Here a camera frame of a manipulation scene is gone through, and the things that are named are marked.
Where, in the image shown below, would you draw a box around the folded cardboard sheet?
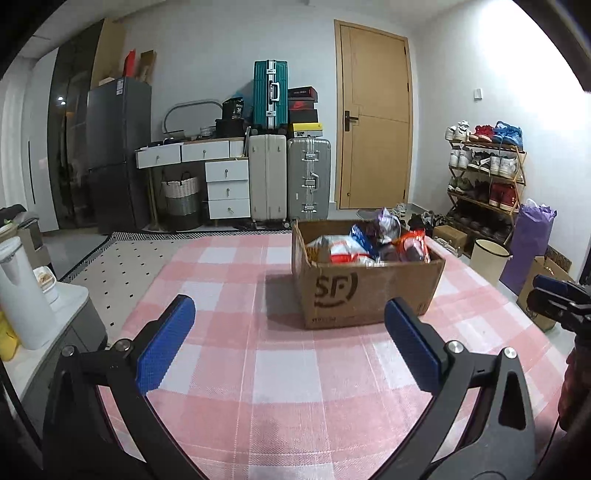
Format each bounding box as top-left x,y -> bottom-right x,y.
139,50 -> 158,84

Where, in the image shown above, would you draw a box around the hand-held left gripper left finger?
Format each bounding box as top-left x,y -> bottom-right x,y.
41,294 -> 208,480

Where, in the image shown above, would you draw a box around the silver suitcase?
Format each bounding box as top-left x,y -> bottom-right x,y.
287,137 -> 332,222

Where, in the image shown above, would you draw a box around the rows of racked shoes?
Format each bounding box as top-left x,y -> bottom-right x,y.
444,120 -> 525,236

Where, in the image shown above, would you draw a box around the pink checked tablecloth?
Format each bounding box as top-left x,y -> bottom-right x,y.
99,230 -> 571,480

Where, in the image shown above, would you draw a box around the white drawer desk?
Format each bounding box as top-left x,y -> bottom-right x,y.
135,138 -> 250,229

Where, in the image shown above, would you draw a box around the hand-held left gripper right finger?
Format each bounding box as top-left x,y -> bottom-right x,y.
374,298 -> 539,480

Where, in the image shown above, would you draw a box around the arched metal frame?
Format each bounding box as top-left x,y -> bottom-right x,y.
161,100 -> 223,139

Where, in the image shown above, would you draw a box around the person's right hand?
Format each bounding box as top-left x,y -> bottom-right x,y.
558,344 -> 591,432

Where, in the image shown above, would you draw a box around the tan wooden door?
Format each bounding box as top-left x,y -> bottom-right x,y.
335,19 -> 413,210

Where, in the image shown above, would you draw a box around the white bowl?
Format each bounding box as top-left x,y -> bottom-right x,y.
33,266 -> 60,304

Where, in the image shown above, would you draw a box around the woven laundry basket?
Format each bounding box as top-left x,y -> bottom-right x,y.
161,172 -> 202,230

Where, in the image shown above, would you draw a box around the white orange noodle snack packet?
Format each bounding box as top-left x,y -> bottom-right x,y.
307,234 -> 377,267

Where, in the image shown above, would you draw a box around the red chocolate wafer packet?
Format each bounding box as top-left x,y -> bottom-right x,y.
394,231 -> 430,264

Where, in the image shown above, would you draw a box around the cream trash bin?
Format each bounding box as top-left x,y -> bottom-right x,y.
471,239 -> 511,284

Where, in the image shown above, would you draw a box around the silver purple snack packet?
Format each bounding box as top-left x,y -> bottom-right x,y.
374,208 -> 402,243

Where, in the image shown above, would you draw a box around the brown cardboard box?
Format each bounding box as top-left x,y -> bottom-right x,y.
291,219 -> 446,329

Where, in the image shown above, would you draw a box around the small cardboard box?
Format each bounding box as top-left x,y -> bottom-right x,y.
431,224 -> 468,252

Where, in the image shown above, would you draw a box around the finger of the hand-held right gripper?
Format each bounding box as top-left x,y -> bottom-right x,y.
532,274 -> 578,296
526,287 -> 580,321

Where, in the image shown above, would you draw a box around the dark glass cabinet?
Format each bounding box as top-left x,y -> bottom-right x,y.
46,18 -> 125,229

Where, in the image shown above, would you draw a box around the white kettle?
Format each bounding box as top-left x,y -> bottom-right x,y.
0,236 -> 58,350

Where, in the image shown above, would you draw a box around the dark grey fridge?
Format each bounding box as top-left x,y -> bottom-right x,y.
87,76 -> 153,234

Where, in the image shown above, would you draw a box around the black white patterned rug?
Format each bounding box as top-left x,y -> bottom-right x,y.
60,230 -> 296,284

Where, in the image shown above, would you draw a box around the white side table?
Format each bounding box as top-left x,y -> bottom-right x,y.
0,281 -> 109,416

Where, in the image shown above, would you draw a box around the beige suitcase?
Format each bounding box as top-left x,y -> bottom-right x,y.
248,134 -> 288,227

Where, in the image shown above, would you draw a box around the blue sandwich cookie packet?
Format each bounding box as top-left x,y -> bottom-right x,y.
351,224 -> 382,257

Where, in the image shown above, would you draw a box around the purple bag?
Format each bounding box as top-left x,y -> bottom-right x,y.
501,199 -> 557,296

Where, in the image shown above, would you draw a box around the yellow plastic bag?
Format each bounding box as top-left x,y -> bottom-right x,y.
0,309 -> 19,361

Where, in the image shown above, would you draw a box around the pile of loose shoes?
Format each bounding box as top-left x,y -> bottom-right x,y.
392,203 -> 462,257

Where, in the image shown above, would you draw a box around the open printed cardboard box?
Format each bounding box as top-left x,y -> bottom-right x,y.
517,256 -> 578,330

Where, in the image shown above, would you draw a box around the grey lidded bin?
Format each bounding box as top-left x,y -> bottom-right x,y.
0,203 -> 47,278

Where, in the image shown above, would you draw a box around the wooden shoe rack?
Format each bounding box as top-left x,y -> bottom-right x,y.
445,141 -> 527,241

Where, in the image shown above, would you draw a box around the teal suitcase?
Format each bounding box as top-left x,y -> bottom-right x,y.
252,60 -> 289,130

